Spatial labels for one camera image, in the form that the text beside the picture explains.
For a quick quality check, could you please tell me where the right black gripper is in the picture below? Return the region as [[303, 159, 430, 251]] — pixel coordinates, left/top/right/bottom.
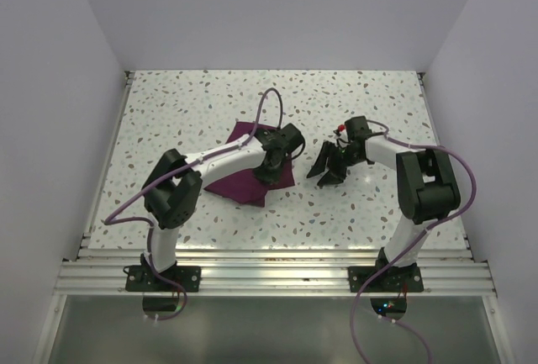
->
[[307, 140, 363, 186]]

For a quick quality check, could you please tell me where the purple cloth mat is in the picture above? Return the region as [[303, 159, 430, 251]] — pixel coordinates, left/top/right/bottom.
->
[[205, 122, 295, 207]]

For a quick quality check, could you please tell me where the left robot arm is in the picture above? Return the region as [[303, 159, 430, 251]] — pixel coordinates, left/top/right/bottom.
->
[[144, 124, 305, 291]]

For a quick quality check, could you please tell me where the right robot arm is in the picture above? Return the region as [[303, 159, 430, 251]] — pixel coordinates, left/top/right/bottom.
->
[[307, 116, 461, 291]]

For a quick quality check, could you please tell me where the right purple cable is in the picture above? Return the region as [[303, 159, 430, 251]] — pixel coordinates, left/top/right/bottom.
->
[[349, 122, 479, 364]]

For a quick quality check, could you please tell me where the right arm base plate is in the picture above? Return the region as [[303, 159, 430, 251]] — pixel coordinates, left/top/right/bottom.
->
[[347, 265, 425, 293]]

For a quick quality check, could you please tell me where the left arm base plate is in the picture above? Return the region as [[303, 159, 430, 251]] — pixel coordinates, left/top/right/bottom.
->
[[123, 265, 202, 293]]

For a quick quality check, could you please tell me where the aluminium rail frame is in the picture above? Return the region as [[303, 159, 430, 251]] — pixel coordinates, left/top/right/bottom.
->
[[53, 249, 496, 297]]

